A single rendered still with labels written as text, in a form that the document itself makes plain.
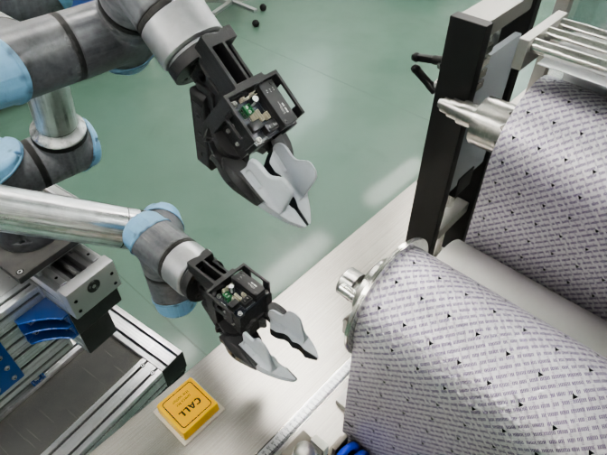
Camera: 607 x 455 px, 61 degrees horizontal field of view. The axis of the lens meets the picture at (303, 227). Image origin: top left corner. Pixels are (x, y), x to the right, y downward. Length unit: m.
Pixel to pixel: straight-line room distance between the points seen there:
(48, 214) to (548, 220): 0.73
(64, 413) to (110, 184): 1.36
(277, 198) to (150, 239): 0.32
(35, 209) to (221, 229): 1.58
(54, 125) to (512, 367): 1.00
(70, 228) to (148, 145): 2.12
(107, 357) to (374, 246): 1.06
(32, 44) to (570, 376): 0.59
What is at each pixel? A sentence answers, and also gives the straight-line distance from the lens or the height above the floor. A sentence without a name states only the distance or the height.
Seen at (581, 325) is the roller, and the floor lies 1.23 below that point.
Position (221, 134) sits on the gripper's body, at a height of 1.39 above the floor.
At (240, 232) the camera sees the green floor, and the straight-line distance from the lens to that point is 2.41.
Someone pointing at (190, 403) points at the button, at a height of 0.92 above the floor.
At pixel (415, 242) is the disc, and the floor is 1.31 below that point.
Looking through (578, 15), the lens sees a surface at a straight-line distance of 1.42.
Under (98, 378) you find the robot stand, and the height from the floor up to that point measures 0.21.
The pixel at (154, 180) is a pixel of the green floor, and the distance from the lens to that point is 2.78.
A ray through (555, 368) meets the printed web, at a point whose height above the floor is 1.31.
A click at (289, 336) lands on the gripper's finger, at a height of 1.10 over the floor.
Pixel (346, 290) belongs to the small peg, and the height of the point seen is 1.25.
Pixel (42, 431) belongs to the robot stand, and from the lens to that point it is 1.80.
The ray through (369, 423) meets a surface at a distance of 0.67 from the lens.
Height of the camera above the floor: 1.70
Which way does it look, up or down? 45 degrees down
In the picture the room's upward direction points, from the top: straight up
